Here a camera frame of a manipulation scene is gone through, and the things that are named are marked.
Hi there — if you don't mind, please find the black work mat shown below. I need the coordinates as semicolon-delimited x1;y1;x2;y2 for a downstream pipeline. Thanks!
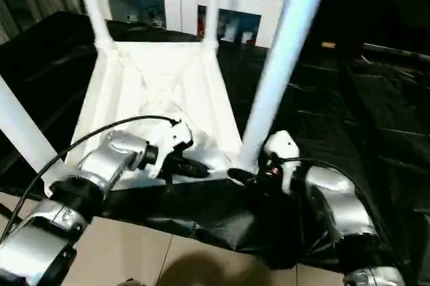
0;11;430;273

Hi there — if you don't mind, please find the white plastic table leg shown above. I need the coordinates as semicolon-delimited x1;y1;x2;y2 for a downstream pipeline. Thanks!
73;0;116;50
0;75;68;179
239;0;334;169
202;0;224;48

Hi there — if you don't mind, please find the white plastic table top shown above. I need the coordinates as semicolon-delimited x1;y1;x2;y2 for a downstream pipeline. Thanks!
42;39;259;193

